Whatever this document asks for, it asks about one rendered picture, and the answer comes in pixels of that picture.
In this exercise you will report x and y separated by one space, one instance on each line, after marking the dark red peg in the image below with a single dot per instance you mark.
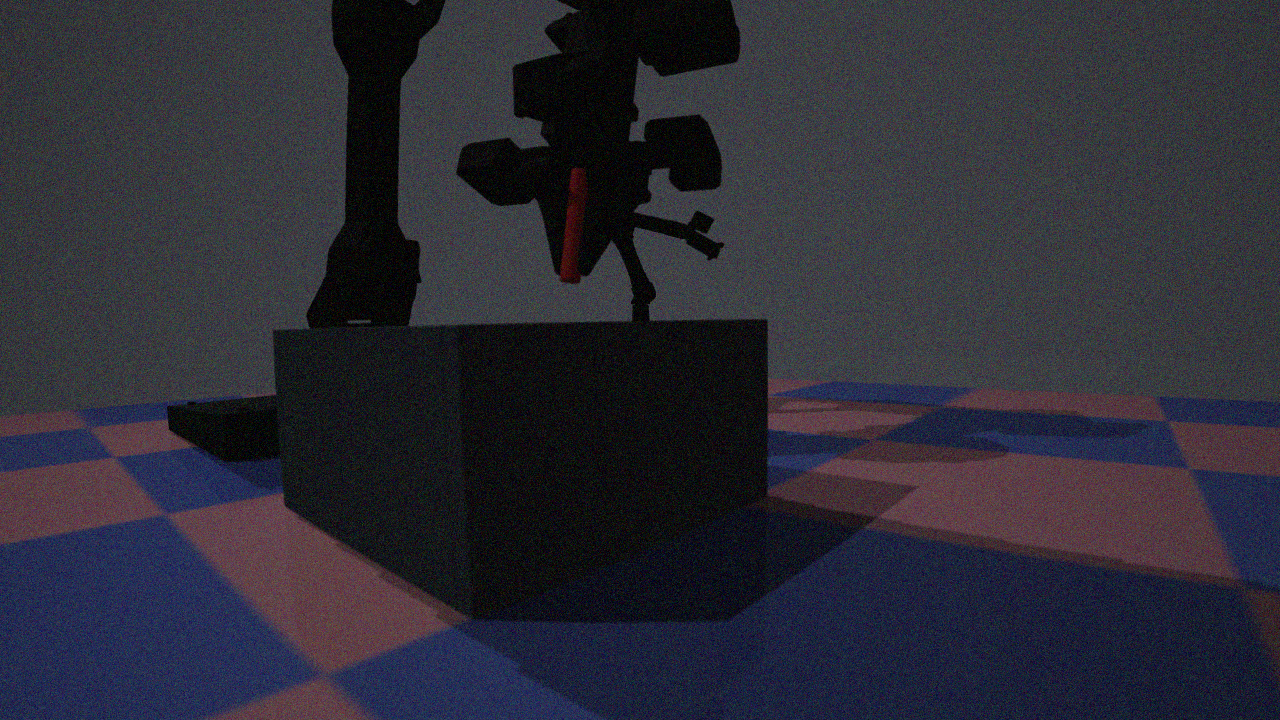
577 199

